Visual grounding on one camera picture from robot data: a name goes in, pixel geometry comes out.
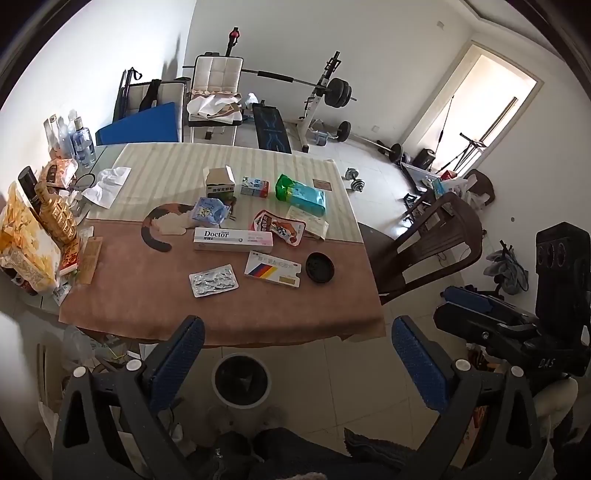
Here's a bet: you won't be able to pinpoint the dark brown wooden chair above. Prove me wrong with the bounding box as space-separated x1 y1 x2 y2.
357 191 484 306

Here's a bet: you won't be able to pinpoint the cream cloth bag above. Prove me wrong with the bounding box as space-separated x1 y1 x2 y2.
188 91 244 124

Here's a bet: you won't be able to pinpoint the brown flat pack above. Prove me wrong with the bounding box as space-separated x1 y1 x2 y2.
78 236 103 285

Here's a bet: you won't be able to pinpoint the small white and green carton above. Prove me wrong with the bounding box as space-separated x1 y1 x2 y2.
204 165 236 200

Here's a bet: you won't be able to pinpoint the white round trash bin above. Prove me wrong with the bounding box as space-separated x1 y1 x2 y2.
211 353 272 423

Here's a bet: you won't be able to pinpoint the black bottle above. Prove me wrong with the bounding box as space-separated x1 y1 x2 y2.
18 165 45 217

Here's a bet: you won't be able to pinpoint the orange snack packet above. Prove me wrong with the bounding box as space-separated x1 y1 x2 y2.
40 158 79 191

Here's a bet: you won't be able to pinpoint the black weight bench pad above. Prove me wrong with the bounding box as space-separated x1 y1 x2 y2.
251 102 293 153

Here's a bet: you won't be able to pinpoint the red snack packet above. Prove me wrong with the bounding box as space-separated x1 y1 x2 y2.
252 210 307 248

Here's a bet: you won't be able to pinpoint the white padded chair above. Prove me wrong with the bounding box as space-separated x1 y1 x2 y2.
187 54 245 145

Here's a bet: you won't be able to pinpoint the person's dark fuzzy pants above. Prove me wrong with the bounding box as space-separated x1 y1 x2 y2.
202 425 417 480

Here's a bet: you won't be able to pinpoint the blue mat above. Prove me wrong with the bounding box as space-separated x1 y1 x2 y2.
95 101 181 147

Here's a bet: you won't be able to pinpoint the white barbell rack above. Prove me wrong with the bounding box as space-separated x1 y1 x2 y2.
299 51 346 153

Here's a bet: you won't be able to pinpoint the gold textured bottle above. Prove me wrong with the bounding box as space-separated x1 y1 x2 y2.
34 181 79 246

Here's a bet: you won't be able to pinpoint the black round lid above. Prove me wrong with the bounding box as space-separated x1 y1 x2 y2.
305 252 335 284

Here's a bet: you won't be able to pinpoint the small blue and white box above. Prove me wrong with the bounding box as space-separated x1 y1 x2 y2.
239 175 270 199

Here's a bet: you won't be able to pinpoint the person's right forearm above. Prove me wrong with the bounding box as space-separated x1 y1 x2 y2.
531 376 581 445

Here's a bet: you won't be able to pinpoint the blue patterned packet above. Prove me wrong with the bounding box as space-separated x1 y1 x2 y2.
191 196 231 230

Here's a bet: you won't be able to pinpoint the white paper sachet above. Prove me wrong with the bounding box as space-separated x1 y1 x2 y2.
286 205 330 241

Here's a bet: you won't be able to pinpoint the grey gloves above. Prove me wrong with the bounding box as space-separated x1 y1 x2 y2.
484 246 528 296

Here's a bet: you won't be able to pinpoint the yellow snack bag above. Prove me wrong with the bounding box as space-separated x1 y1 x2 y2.
0 182 64 297

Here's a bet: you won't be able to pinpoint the white and pink toothpaste box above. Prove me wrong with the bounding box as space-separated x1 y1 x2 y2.
192 226 274 253

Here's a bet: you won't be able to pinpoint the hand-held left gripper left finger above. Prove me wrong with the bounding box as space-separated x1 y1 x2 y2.
52 315 206 480

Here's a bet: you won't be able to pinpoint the barbell with small black plates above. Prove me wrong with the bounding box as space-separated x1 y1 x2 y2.
336 120 403 163

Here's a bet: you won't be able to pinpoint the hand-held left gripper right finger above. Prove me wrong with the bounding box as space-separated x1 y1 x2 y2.
392 315 543 480

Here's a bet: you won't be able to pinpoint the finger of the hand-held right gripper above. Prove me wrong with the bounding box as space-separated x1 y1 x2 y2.
433 305 536 358
442 285 532 324

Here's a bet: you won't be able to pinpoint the large silver blister pack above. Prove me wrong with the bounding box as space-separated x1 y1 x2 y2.
189 264 240 298

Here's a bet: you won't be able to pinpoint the small metal dumbbell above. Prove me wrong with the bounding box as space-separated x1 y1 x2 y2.
344 167 366 193

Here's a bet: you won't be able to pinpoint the white box with coloured stripes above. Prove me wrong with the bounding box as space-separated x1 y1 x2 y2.
244 250 302 288

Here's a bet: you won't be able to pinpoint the white crumpled tissue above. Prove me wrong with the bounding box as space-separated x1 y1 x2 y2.
80 165 133 209

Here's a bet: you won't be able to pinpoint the green and blue packet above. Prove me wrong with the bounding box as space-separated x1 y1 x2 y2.
276 174 327 217

